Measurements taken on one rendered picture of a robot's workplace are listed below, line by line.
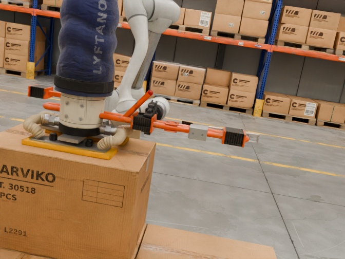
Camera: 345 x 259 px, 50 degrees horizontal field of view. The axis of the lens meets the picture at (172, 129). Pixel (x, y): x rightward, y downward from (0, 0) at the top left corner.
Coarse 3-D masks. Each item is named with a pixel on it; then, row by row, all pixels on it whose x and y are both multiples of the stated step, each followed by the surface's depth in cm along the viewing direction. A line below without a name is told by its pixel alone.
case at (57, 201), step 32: (0, 160) 132; (32, 160) 131; (64, 160) 129; (96, 160) 132; (128, 160) 137; (0, 192) 135; (32, 192) 133; (64, 192) 132; (96, 192) 131; (128, 192) 129; (0, 224) 138; (32, 224) 136; (64, 224) 135; (96, 224) 134; (128, 224) 132; (64, 256) 138; (96, 256) 136; (128, 256) 137
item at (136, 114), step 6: (132, 114) 140; (138, 114) 147; (156, 114) 146; (132, 120) 140; (138, 120) 139; (144, 120) 139; (150, 120) 139; (132, 126) 140; (138, 126) 140; (144, 126) 140; (150, 126) 140; (150, 132) 140
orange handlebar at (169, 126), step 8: (56, 96) 172; (48, 104) 145; (56, 104) 148; (104, 112) 146; (112, 120) 143; (120, 120) 142; (128, 120) 141; (160, 120) 145; (168, 120) 145; (168, 128) 140; (176, 128) 140; (184, 128) 140; (208, 128) 143; (208, 136) 139; (216, 136) 139
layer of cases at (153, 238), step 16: (144, 224) 174; (144, 240) 160; (160, 240) 162; (176, 240) 164; (192, 240) 166; (208, 240) 168; (224, 240) 171; (0, 256) 135; (16, 256) 137; (32, 256) 138; (144, 256) 149; (160, 256) 150; (176, 256) 152; (192, 256) 154; (208, 256) 156; (224, 256) 158; (240, 256) 160; (256, 256) 161; (272, 256) 163
